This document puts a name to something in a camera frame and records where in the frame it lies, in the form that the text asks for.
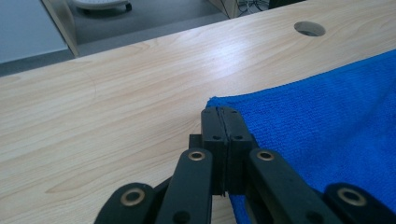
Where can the blue microfibre towel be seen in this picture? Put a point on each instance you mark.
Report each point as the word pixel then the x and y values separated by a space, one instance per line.
pixel 311 124

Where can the white panel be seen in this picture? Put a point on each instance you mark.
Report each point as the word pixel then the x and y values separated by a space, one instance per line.
pixel 28 28

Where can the office chair base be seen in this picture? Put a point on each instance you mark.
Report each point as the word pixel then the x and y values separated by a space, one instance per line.
pixel 99 3

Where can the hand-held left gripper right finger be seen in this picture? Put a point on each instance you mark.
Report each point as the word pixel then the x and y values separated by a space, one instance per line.
pixel 238 140

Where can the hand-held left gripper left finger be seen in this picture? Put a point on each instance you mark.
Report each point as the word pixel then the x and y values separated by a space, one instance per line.
pixel 214 146

